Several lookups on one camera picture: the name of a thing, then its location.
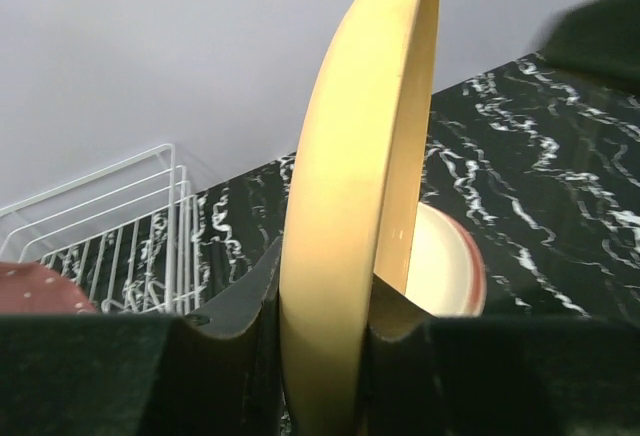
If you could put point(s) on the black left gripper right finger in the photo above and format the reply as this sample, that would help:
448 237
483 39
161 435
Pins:
426 375

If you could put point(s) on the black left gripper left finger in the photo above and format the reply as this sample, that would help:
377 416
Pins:
214 371

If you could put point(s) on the cream pink plate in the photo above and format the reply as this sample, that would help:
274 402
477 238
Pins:
477 298

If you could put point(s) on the pink polka dot plate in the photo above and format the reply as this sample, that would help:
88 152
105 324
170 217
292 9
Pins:
34 288

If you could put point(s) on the yellow cream plate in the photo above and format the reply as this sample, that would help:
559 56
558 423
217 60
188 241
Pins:
352 202

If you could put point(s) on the white wire dish rack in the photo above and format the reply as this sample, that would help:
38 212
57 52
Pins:
125 234

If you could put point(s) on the beige bear print plate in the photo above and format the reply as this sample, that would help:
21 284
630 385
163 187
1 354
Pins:
440 269

